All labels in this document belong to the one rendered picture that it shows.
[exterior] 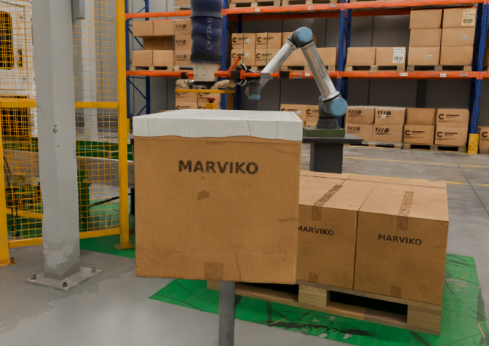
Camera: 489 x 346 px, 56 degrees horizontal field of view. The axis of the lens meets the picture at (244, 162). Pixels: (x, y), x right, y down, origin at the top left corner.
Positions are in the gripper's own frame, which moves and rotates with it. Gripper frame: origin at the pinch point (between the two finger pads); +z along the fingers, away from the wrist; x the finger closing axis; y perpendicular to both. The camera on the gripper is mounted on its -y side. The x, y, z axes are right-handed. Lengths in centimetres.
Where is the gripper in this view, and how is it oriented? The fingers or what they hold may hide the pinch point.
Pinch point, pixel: (241, 74)
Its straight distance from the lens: 324.2
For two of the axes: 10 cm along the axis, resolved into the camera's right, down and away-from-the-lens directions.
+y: -9.3, -0.8, 3.7
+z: -3.8, 1.3, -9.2
